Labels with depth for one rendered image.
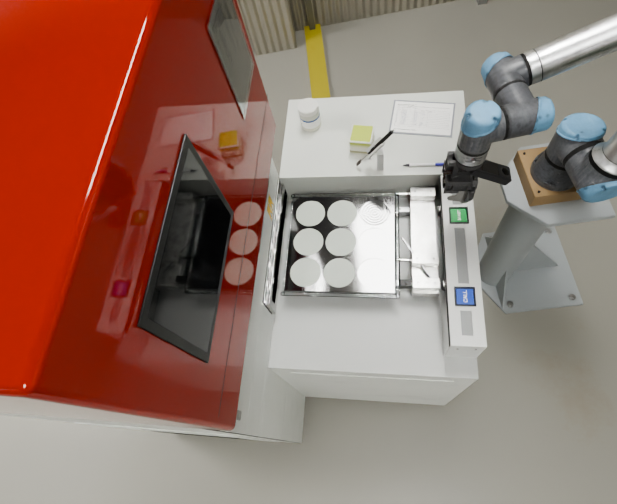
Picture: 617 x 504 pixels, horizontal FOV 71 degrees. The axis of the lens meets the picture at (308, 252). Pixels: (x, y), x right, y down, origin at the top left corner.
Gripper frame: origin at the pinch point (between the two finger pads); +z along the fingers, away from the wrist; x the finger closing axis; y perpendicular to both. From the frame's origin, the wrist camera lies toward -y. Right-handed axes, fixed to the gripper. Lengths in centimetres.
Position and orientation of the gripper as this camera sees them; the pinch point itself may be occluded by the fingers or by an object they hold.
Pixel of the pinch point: (464, 198)
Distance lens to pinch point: 131.9
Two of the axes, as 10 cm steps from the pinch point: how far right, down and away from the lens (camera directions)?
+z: 1.5, 4.2, 8.9
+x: -0.7, 9.1, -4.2
